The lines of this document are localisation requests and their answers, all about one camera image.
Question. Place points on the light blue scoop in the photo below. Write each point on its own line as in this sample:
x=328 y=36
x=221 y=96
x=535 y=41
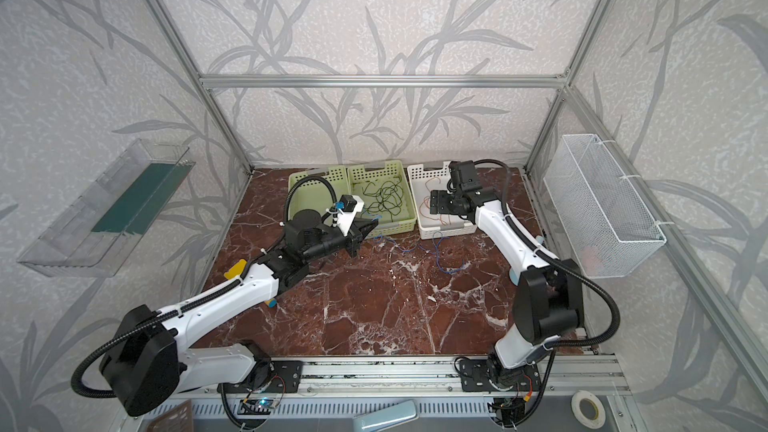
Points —
x=521 y=258

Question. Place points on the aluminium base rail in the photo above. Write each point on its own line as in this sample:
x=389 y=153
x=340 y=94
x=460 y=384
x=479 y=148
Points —
x=439 y=386

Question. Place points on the white perforated basket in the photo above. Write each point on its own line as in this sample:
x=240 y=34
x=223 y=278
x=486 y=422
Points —
x=422 y=180

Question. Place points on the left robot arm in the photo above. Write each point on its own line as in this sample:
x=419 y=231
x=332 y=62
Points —
x=152 y=355

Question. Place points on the white wire mesh basket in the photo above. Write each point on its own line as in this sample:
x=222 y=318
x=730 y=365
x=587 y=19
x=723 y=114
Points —
x=609 y=227

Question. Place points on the middle light green basket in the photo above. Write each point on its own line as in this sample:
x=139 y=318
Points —
x=385 y=191

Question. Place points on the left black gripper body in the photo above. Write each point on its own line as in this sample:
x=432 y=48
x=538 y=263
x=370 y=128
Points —
x=329 y=242

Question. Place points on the light green basket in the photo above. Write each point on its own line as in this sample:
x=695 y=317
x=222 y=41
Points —
x=314 y=195
x=385 y=191

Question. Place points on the yellow scoop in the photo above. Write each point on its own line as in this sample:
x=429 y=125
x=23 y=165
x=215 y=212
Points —
x=237 y=270

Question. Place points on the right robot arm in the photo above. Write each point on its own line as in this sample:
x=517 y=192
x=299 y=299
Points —
x=549 y=290

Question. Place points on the aluminium frame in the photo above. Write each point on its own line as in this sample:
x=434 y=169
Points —
x=742 y=343

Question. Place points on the white tape roll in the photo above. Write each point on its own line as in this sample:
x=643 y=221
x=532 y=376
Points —
x=588 y=410

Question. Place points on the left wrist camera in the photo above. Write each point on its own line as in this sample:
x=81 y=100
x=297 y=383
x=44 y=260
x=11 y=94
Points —
x=348 y=210

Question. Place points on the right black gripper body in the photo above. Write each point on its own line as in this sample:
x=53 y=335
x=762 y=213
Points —
x=445 y=202

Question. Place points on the left light green basket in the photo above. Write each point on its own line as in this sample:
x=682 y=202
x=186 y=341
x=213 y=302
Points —
x=314 y=195

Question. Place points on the clear plastic wall shelf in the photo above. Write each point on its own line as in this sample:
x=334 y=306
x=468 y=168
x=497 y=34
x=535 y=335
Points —
x=96 y=234

